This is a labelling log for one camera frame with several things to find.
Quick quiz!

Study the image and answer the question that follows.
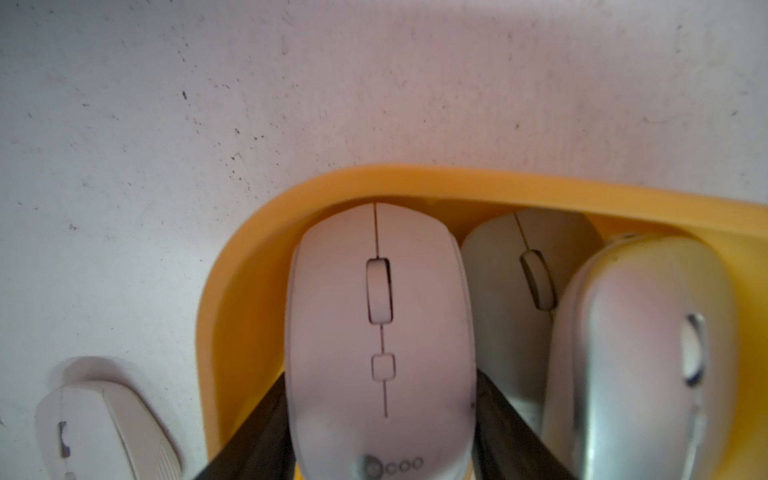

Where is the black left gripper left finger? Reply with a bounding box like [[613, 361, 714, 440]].
[[196, 374, 296, 480]]

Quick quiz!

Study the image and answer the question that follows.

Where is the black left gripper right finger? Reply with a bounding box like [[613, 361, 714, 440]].
[[472, 371, 574, 479]]

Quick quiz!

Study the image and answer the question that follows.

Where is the yellow storage box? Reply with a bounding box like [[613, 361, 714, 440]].
[[196, 164, 767, 479]]

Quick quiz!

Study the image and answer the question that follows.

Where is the silver mouse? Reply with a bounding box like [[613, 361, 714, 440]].
[[541, 236, 738, 479]]

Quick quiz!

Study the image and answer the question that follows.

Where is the white mouse with logo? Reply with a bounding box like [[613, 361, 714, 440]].
[[285, 202, 476, 479]]

